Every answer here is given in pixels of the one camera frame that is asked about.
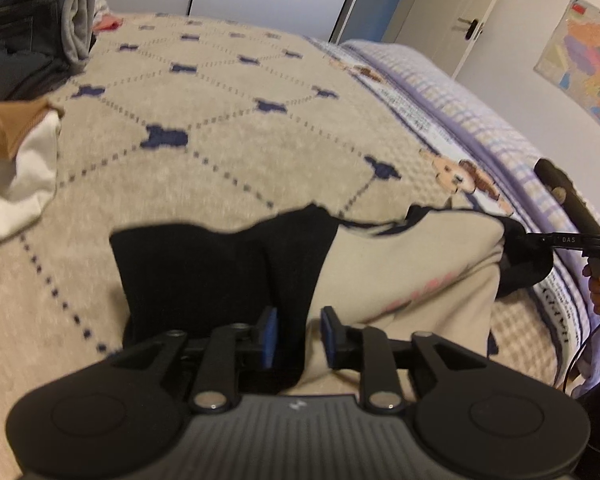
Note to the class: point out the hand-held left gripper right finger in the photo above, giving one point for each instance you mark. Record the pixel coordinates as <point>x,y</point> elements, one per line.
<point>330,337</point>

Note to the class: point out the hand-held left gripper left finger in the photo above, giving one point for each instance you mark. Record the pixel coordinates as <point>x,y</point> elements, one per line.
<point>267,337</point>

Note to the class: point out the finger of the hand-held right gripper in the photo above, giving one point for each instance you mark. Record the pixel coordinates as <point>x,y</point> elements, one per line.
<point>570,197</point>
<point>565,241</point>

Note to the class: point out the black and beige bear shirt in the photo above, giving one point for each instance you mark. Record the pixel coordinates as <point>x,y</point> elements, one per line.
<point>205,270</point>

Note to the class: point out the purple plaid quilt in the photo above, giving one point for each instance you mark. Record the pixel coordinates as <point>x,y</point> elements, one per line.
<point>480,125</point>

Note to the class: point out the beige bear print blanket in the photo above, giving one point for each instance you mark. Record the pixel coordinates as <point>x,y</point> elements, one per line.
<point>230,160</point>

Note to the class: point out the white garment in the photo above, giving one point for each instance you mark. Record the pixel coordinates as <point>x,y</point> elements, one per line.
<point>25,185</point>

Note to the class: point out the tan garment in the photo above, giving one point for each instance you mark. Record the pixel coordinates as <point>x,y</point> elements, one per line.
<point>5,125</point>

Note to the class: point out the pink cloth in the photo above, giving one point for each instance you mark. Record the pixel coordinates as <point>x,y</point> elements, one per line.
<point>107,22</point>

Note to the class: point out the dark grey garment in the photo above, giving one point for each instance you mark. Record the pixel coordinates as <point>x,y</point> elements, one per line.
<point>20,75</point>

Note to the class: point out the folded grey garment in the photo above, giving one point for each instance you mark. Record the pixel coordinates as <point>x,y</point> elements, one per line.
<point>77,20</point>

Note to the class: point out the colourful wall map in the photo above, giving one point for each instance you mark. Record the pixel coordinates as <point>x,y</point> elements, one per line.
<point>585,55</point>

